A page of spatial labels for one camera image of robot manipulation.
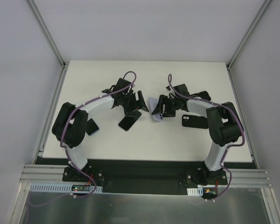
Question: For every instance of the aluminium frame post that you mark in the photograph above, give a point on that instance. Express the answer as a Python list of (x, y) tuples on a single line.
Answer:
[(44, 29), (253, 25)]

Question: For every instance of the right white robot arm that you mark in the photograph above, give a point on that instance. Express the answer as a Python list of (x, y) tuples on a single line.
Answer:
[(222, 120)]

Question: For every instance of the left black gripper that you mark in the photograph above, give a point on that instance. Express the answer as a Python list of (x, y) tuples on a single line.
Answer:
[(133, 102)]

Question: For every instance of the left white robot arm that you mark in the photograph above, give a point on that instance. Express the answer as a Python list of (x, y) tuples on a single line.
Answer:
[(74, 122)]

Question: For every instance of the right white cable duct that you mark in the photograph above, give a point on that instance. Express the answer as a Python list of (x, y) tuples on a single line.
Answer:
[(195, 191)]

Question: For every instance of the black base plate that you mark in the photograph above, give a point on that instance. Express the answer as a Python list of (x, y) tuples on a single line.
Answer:
[(133, 177)]

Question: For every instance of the white cable duct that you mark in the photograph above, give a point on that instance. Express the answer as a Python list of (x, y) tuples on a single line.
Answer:
[(64, 188), (195, 191)]

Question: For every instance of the right aluminium frame post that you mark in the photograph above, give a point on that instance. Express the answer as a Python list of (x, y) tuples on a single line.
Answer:
[(253, 25)]

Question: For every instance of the black cased phone with ring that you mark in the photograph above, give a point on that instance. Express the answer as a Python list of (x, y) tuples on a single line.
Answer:
[(127, 122)]

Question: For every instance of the aluminium front rail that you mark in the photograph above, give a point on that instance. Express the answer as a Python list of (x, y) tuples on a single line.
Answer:
[(241, 178)]

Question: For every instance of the left white cable duct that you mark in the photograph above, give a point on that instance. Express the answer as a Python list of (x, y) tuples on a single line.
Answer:
[(64, 188)]

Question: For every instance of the left aluminium frame post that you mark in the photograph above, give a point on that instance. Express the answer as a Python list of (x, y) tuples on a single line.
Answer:
[(44, 29)]

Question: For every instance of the lilac cased phone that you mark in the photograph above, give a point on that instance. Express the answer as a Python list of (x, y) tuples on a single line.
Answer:
[(154, 109)]

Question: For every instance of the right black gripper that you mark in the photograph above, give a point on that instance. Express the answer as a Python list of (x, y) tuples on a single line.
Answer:
[(166, 105)]

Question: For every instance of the black phone case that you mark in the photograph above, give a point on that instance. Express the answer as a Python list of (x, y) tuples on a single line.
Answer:
[(193, 121), (203, 94)]

